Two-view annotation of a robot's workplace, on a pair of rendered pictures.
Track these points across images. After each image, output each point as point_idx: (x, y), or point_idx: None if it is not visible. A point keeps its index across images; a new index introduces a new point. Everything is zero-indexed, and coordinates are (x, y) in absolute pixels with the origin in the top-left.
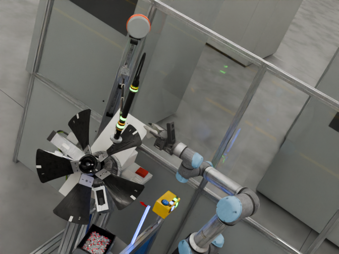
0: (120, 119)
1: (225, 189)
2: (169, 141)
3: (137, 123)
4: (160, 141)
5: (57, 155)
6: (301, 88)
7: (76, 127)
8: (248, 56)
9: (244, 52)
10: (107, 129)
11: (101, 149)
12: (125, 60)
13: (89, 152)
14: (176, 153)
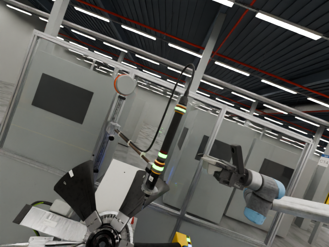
0: (161, 157)
1: (316, 214)
2: (241, 171)
3: (135, 170)
4: (226, 174)
5: (35, 245)
6: (252, 119)
7: (70, 189)
8: (213, 102)
9: (210, 99)
10: (103, 184)
11: (100, 209)
12: (112, 115)
13: (98, 222)
14: (255, 185)
